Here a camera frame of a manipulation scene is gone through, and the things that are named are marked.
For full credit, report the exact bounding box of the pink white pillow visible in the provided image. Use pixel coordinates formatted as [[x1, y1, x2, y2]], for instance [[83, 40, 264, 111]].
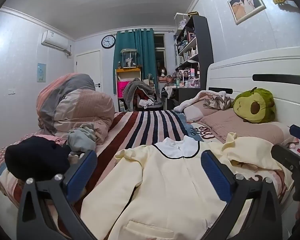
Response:
[[184, 97, 220, 123]]

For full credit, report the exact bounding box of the striped fleece blanket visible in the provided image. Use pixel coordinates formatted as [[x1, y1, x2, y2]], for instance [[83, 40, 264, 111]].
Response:
[[27, 110, 193, 240]]

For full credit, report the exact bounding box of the dark navy knitted cloth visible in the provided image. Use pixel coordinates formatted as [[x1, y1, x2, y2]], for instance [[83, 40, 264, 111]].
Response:
[[4, 136, 72, 182]]

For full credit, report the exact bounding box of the light blue wall poster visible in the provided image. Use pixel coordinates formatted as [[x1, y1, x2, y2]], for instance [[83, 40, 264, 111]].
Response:
[[37, 63, 46, 83]]

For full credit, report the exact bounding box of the grey green garment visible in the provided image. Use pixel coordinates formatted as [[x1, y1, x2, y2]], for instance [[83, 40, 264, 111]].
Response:
[[66, 126, 98, 155]]

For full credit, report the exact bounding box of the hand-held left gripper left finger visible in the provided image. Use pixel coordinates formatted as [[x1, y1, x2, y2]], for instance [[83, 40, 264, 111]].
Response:
[[16, 149, 98, 240]]

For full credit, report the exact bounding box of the glass display case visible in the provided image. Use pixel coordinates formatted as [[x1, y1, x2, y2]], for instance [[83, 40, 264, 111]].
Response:
[[120, 48, 138, 68]]

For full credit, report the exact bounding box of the dark desk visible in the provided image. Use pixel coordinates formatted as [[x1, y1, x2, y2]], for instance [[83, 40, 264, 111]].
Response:
[[160, 86, 208, 105]]

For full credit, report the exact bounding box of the clear display box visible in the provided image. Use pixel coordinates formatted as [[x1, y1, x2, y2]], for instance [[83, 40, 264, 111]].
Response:
[[175, 12, 190, 30]]

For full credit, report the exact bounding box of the rolled pink grey quilt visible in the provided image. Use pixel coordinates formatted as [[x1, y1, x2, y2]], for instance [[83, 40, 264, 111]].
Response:
[[36, 73, 115, 145]]

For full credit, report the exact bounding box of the clothes pile on chair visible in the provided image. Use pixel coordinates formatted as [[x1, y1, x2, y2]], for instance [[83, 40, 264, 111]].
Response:
[[122, 78, 163, 110]]

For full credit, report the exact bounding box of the framed photo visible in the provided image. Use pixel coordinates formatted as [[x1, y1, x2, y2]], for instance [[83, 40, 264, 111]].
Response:
[[227, 0, 266, 25]]

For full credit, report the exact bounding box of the white air conditioner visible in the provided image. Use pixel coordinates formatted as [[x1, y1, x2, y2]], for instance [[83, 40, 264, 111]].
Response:
[[41, 30, 68, 51]]

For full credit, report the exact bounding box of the avocado plush pillow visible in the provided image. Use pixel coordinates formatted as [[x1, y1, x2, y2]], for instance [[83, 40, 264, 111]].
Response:
[[233, 87, 276, 124]]

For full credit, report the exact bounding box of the floral cloth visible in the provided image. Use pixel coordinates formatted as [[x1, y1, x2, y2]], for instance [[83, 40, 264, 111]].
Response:
[[204, 95, 234, 110]]

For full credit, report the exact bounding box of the white fleece garment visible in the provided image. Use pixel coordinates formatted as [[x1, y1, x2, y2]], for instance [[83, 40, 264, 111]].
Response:
[[174, 91, 215, 113]]

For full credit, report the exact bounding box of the round wall clock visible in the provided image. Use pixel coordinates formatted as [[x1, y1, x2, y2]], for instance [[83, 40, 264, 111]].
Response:
[[101, 35, 116, 49]]

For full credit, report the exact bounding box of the yellow shelf rack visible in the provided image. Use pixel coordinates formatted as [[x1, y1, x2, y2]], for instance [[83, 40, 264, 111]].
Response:
[[115, 67, 142, 112]]

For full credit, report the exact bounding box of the teal curtain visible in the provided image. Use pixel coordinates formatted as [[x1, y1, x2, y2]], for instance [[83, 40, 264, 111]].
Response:
[[112, 28, 157, 110]]

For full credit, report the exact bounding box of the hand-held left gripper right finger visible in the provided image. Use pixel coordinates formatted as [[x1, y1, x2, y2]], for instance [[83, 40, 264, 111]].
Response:
[[201, 150, 283, 240]]

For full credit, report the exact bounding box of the cream dress with red hem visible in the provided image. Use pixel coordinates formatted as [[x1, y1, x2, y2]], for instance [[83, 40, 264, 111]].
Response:
[[80, 133, 294, 240]]

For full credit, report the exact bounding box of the window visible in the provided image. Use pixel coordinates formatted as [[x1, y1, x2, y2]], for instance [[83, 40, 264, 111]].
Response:
[[154, 34, 167, 73]]

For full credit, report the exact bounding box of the white door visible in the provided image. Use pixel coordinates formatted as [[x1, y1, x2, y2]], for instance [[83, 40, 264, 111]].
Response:
[[75, 50, 103, 94]]

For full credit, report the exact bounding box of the pink box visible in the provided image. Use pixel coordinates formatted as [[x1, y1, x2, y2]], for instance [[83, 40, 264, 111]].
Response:
[[117, 80, 130, 98]]

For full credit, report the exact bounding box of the cartoon printed blanket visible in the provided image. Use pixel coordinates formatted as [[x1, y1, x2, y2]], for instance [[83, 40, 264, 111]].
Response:
[[176, 111, 217, 143]]

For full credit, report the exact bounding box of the black bookshelf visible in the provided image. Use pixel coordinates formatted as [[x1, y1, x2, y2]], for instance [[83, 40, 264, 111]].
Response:
[[174, 15, 214, 90]]

